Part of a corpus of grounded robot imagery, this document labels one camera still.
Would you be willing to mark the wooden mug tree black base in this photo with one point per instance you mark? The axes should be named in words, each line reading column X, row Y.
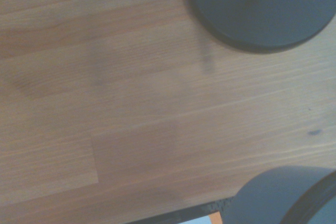
column 252, row 11

